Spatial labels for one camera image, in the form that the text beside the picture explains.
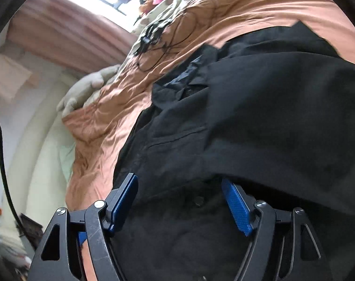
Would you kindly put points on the grey plush toy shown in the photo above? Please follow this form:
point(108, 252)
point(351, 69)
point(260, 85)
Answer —
point(83, 89)

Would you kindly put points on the beige floral quilt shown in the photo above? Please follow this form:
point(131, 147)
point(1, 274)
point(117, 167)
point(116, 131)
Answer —
point(171, 8)

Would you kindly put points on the light green cloth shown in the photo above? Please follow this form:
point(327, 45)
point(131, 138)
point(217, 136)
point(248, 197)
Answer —
point(67, 158)

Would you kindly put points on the dark box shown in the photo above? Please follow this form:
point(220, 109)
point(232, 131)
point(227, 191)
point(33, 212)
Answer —
point(29, 229)

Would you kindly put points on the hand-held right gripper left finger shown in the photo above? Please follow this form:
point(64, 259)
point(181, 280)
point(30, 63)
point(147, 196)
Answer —
point(126, 202)

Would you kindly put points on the black shirt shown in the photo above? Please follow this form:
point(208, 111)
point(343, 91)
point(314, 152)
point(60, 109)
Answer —
point(238, 108)

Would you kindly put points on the orange blanket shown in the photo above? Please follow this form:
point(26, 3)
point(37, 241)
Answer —
point(113, 108)

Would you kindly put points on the cream bed sheet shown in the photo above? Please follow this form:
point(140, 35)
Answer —
point(40, 152)

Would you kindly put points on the white cloth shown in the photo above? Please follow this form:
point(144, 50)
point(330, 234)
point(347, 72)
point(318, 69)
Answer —
point(10, 240)

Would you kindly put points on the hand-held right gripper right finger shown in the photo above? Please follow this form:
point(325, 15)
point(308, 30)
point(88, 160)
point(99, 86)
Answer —
point(236, 207)

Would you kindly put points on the pink curtain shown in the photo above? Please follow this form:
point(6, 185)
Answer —
point(66, 26)

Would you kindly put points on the beige paper sheet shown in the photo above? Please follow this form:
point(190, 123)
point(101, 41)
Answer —
point(7, 76)

